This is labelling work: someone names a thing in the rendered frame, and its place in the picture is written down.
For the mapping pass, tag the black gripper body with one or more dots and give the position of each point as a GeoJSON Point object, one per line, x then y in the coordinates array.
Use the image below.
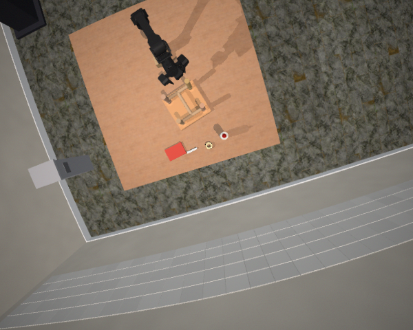
{"type": "Point", "coordinates": [182, 60]}

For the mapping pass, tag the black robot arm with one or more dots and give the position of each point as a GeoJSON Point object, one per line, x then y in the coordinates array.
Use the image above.
{"type": "Point", "coordinates": [158, 47]}

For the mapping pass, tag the red flat rectangular block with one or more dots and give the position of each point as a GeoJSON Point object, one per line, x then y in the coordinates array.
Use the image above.
{"type": "Point", "coordinates": [175, 151]}

